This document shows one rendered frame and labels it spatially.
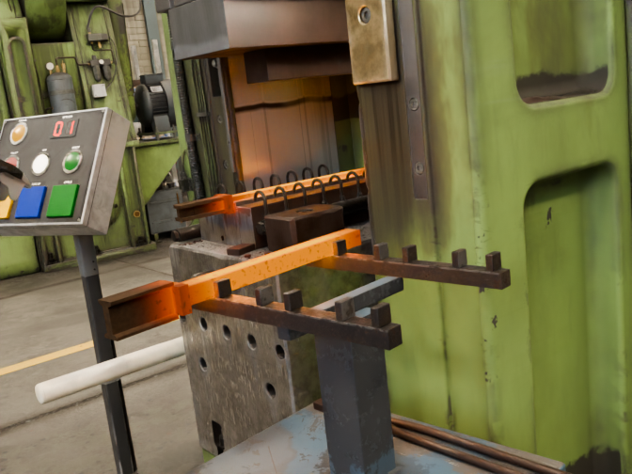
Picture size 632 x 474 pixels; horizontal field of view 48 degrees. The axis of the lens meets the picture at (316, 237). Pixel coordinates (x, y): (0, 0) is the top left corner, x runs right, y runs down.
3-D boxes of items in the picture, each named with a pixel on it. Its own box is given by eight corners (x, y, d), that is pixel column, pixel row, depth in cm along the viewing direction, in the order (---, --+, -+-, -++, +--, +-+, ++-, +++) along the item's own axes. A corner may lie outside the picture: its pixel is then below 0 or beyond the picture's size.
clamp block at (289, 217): (295, 256, 121) (291, 218, 119) (267, 251, 127) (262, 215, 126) (349, 241, 128) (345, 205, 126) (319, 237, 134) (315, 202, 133)
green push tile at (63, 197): (69, 216, 156) (77, 183, 158) (45, 216, 159) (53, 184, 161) (75, 218, 157) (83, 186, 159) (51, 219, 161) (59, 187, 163)
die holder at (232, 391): (307, 515, 124) (275, 266, 115) (198, 446, 154) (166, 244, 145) (507, 403, 157) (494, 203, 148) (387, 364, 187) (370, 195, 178)
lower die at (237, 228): (256, 249, 130) (249, 203, 128) (201, 239, 146) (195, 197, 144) (417, 206, 155) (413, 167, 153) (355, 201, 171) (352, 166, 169)
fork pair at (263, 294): (291, 311, 76) (288, 293, 76) (256, 305, 80) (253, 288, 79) (418, 260, 92) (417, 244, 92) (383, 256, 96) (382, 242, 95)
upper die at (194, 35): (229, 48, 123) (221, -9, 121) (175, 60, 139) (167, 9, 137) (402, 38, 148) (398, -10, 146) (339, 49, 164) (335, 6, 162)
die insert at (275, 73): (268, 81, 133) (264, 48, 132) (246, 84, 139) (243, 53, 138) (385, 70, 151) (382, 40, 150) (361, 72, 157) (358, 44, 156)
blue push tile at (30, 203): (36, 217, 160) (44, 185, 162) (13, 217, 164) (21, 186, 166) (42, 219, 162) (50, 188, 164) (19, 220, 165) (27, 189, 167)
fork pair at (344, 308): (379, 328, 68) (377, 308, 67) (335, 320, 72) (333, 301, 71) (501, 267, 84) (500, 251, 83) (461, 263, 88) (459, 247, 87)
